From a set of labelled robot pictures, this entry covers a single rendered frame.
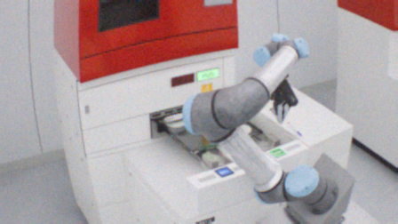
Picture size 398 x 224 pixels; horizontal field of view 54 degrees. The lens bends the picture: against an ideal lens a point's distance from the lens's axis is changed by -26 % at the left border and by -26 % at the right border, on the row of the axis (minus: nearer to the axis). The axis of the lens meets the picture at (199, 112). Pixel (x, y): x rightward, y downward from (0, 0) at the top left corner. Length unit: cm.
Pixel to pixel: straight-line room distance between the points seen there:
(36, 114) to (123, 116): 161
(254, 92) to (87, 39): 88
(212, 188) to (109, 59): 70
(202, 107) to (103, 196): 114
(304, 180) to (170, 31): 97
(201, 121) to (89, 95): 84
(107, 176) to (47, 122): 152
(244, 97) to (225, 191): 59
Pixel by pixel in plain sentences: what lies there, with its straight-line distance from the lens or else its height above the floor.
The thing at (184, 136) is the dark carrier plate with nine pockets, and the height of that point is 90.
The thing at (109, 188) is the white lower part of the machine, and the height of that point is 63.
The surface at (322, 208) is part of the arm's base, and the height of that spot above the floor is 94.
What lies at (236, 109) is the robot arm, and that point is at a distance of 140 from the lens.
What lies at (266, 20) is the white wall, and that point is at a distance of 447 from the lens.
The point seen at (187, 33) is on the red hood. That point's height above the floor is 134.
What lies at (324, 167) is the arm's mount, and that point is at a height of 101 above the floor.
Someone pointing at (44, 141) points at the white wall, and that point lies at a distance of 389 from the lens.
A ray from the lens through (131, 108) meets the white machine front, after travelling 230.
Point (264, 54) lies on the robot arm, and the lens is 174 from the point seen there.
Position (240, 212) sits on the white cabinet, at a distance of 203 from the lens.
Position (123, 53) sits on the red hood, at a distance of 213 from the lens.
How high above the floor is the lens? 198
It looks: 25 degrees down
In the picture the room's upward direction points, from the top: 1 degrees counter-clockwise
